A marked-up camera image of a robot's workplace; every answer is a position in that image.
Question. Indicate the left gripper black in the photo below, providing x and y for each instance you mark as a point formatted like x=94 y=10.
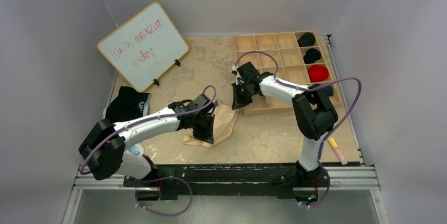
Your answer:
x=207 y=135

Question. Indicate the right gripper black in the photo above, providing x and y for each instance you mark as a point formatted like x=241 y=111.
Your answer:
x=239 y=101

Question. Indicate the cream beige underwear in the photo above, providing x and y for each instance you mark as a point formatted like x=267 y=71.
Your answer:
x=223 y=126

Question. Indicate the white whiteboard yellow frame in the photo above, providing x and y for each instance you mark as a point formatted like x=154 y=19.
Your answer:
x=144 y=47

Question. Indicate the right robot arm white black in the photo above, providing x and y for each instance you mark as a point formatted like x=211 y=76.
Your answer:
x=314 y=112

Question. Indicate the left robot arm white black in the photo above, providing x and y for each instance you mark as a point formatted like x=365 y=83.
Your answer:
x=106 y=149

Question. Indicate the white blue patterned underwear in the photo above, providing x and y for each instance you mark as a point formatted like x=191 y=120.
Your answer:
x=137 y=149

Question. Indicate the red rolled underwear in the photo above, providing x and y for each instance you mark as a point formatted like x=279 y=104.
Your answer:
x=318 y=73

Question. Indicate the black rolled underwear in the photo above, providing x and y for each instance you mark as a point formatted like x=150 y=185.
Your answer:
x=311 y=56
x=306 y=40

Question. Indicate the black underwear white waistband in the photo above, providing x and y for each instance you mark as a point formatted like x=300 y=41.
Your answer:
x=128 y=105

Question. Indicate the black rolled underwear back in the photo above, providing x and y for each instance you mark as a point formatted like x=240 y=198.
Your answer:
x=306 y=40

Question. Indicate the navy blue rolled underwear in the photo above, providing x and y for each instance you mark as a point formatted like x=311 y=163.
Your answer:
x=330 y=91

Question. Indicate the wooden compartment organizer tray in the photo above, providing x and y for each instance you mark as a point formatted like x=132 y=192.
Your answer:
x=280 y=53

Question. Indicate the pink yellow marker pen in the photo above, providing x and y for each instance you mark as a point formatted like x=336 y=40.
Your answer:
x=337 y=151

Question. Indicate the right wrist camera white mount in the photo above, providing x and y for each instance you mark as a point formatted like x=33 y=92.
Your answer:
x=234 y=71

